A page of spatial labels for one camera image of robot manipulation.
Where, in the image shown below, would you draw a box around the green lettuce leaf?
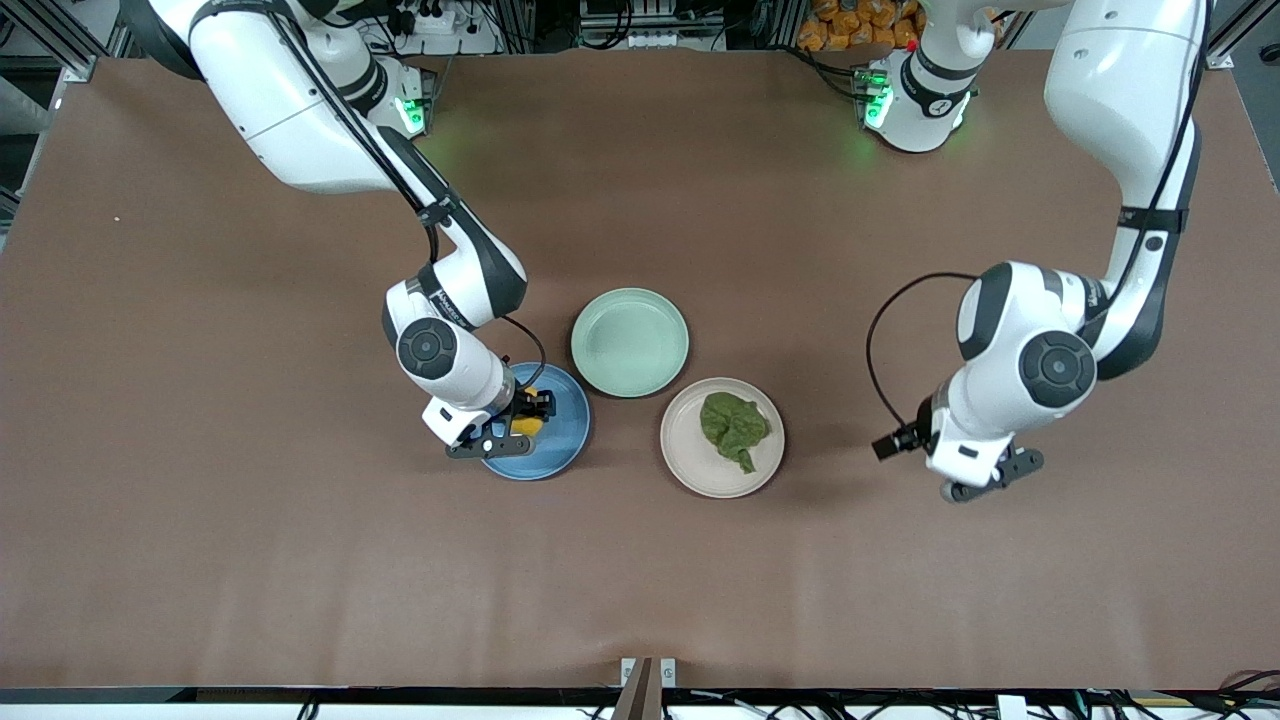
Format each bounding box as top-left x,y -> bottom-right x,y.
699,391 -> 773,475

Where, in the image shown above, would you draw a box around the blue plate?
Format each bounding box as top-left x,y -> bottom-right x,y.
480,362 -> 592,482

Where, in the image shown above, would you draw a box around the pale green plate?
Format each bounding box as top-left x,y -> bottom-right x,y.
571,288 -> 691,399

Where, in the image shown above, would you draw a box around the beige plate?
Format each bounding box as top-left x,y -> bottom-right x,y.
660,377 -> 786,499

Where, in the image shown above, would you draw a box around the orange snack bags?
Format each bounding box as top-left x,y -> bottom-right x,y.
797,0 -> 926,53

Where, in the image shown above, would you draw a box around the white power strip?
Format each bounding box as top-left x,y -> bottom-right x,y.
385,5 -> 501,56

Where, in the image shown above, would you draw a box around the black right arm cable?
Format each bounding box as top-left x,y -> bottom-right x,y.
498,314 -> 548,393

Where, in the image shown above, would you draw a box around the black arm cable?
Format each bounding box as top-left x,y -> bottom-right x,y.
866,271 -> 979,433
498,314 -> 548,393

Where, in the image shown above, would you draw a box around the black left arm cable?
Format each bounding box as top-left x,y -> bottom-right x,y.
866,271 -> 979,433

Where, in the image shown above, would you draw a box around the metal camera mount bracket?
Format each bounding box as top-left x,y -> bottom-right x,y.
612,657 -> 678,720

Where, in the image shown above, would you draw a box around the aluminium frame profile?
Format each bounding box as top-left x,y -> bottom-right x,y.
1205,0 -> 1263,71
0,0 -> 136,83

